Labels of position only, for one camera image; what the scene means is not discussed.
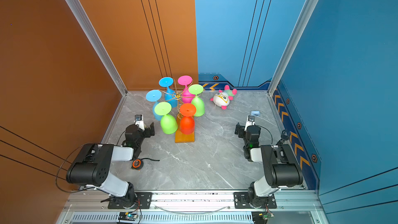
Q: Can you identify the red wine glass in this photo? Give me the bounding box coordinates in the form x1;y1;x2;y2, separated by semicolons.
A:
179;103;197;135

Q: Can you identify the right circuit board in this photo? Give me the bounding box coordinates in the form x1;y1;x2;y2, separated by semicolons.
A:
251;212;275;224

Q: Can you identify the circuit board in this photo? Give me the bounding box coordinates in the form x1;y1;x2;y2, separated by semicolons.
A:
117;212;140;224
251;212;275;224

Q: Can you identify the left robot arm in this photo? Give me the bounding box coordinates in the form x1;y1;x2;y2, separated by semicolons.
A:
66;123;155;210

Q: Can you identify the blue wine glass left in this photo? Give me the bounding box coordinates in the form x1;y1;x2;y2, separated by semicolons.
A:
146;90;162;121

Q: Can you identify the wooden rack base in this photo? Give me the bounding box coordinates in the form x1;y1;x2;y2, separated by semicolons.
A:
175;117;195;144

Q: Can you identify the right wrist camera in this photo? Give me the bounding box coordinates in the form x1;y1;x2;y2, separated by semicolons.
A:
245;115;255;131

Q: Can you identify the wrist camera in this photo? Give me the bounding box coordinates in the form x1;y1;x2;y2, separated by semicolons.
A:
245;115;255;131
135;114;146;131

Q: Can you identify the gold wire glass rack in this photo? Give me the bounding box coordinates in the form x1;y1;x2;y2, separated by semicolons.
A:
159;80;184;121

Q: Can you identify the blue wine glass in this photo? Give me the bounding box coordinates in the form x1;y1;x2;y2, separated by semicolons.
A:
159;77;178;108
146;90;162;121

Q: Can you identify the blue wine glass back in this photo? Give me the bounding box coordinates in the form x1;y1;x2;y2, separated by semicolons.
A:
159;77;178;108

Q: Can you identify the green wine glass front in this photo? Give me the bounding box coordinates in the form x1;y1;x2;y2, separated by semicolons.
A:
154;102;178;134

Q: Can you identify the pink wine glass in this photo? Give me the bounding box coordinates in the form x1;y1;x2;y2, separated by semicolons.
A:
177;75;195;104

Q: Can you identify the aluminium front rail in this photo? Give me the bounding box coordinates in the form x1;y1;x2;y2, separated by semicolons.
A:
57;189;329;224

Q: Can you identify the light blue stapler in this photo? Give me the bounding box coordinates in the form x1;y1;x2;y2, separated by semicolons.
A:
250;111;260;116

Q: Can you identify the white plush bird toy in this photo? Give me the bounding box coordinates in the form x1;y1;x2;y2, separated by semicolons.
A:
210;85;237;110

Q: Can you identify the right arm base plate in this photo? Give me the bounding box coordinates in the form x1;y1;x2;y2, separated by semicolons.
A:
233;191;277;209

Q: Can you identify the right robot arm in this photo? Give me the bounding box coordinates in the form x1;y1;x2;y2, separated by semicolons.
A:
234;124;304;209

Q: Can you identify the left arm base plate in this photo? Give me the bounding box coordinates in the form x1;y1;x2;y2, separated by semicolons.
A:
108;192;152;210

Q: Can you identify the left circuit board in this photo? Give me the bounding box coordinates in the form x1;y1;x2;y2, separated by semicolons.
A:
117;212;140;224

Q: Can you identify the orange black tape measure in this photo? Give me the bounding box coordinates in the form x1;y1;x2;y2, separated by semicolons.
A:
131;158;160;170

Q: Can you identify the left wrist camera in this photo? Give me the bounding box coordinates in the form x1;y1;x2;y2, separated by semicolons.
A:
135;114;146;131

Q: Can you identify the green wine glass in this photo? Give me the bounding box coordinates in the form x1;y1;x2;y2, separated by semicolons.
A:
188;84;205;117
154;102;178;134

